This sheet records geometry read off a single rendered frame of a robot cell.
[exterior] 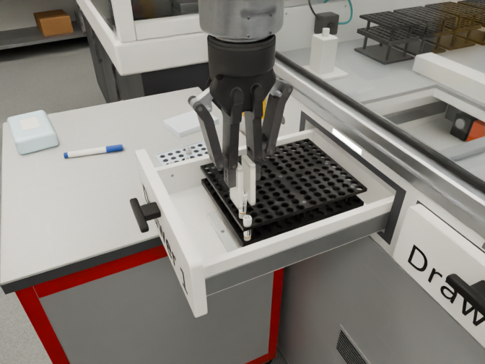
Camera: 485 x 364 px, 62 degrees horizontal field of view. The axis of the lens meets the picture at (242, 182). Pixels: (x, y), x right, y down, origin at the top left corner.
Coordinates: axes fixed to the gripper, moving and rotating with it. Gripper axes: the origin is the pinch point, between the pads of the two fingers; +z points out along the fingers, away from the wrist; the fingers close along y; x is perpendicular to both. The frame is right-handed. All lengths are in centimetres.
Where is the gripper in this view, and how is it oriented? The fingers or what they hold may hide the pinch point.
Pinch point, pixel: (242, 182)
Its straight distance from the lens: 55.7
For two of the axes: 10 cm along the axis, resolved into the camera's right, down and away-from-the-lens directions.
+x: -4.3, -5.4, 7.3
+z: 0.1, 8.0, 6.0
